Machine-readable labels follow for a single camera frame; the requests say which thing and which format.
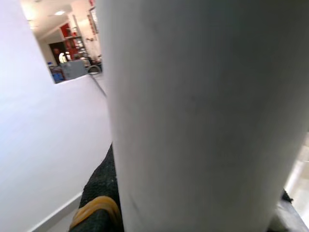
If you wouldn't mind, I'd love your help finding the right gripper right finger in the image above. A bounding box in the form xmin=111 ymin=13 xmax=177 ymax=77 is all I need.
xmin=269 ymin=188 xmax=304 ymax=232

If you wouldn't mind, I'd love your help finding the yellow rubber band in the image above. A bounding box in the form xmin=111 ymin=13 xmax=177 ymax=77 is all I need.
xmin=70 ymin=195 xmax=121 ymax=230

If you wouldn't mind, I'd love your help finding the white plastic table leg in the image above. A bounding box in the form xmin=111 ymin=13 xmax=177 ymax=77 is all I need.
xmin=95 ymin=0 xmax=309 ymax=232

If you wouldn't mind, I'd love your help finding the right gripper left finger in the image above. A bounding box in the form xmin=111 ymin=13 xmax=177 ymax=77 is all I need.
xmin=70 ymin=142 xmax=125 ymax=232

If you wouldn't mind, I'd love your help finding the grey box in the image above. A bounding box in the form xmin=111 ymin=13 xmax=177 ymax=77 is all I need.
xmin=59 ymin=59 xmax=87 ymax=80

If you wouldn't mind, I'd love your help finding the black metal shelf rack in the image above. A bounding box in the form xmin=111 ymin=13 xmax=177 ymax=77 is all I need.
xmin=63 ymin=25 xmax=89 ymax=61

